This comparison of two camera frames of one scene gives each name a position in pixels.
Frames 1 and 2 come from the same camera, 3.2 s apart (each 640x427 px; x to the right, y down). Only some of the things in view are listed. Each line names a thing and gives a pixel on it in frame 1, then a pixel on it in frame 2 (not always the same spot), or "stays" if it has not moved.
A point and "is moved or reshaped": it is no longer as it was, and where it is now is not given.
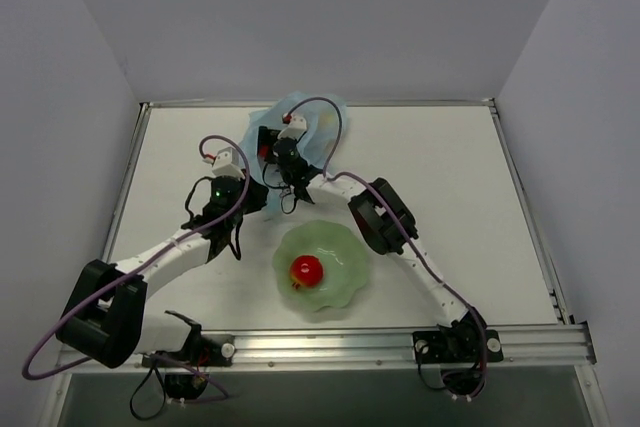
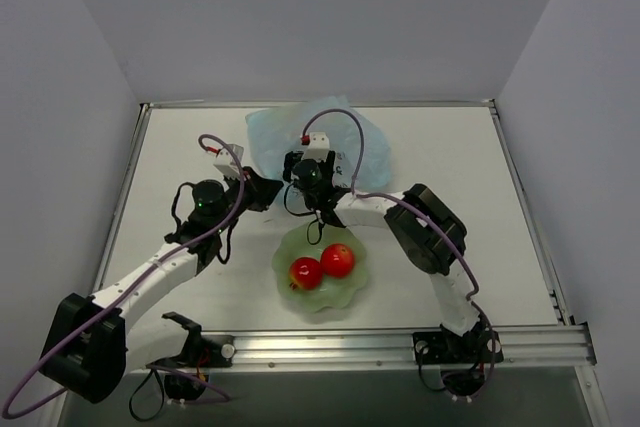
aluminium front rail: (550, 348) stays
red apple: (306, 271) stays
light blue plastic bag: (318, 122) is moved or reshaped
